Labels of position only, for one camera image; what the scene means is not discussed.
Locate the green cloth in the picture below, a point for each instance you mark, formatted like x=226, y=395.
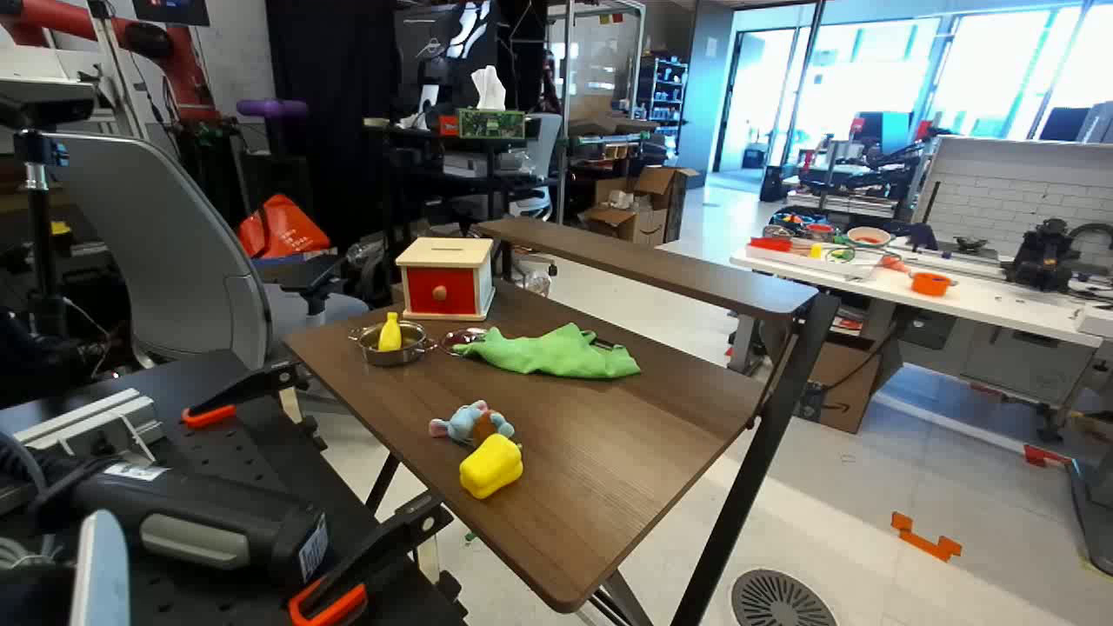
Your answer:
x=558, y=351

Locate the black camera tripod stand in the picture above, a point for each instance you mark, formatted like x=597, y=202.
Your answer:
x=38, y=211

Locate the brown folding table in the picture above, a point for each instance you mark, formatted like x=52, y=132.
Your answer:
x=743, y=462

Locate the orange bag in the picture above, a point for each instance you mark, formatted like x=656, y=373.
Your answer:
x=278, y=226

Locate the red tray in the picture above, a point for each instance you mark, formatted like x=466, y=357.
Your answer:
x=771, y=243

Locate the cardboard box under workbench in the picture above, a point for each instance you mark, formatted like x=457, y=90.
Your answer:
x=838, y=383

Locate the wooden box with red drawer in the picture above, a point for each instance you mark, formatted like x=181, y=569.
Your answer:
x=446, y=279

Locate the orange bowl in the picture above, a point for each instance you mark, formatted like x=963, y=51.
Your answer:
x=931, y=282

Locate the round metal bowl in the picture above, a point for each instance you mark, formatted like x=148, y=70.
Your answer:
x=408, y=347

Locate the green box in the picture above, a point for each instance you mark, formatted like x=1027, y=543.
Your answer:
x=491, y=122

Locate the white workbench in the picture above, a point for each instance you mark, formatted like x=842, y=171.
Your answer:
x=974, y=301

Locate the black device with grey panel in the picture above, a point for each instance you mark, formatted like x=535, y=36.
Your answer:
x=195, y=527

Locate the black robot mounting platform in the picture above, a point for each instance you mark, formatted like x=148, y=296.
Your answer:
x=221, y=475

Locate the black machine on workbench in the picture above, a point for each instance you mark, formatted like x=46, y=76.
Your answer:
x=1043, y=255

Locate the long dark wooden bench table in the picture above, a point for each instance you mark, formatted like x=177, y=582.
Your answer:
x=647, y=265

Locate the white pegboard partition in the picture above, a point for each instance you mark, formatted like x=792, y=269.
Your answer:
x=1021, y=191

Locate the round floor drain grate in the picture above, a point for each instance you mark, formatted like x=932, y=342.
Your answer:
x=782, y=598

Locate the blue plush toy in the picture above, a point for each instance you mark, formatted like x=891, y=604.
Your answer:
x=466, y=420

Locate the grey office chair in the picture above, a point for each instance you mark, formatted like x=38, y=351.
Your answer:
x=160, y=243

